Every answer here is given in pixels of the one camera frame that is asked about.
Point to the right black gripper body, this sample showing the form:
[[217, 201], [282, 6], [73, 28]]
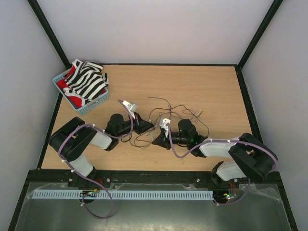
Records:
[[166, 140]]

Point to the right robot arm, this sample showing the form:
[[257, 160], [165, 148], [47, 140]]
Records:
[[247, 156]]

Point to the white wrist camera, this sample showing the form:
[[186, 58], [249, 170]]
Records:
[[131, 107], [164, 125]]

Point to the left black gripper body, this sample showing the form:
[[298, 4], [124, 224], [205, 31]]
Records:
[[137, 125]]

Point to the black white striped cloth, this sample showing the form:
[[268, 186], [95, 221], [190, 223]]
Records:
[[88, 80]]

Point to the red cloth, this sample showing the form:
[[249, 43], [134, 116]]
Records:
[[73, 97]]

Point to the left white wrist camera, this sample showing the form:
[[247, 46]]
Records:
[[131, 107]]

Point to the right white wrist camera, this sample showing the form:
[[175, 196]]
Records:
[[164, 125]]

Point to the light blue slotted cable duct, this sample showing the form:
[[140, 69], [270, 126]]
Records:
[[123, 195]]

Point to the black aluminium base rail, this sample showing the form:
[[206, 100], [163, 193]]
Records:
[[201, 179]]

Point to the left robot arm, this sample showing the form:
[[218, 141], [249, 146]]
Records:
[[72, 139]]

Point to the light blue plastic basket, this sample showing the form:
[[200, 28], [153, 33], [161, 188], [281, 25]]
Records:
[[89, 104]]

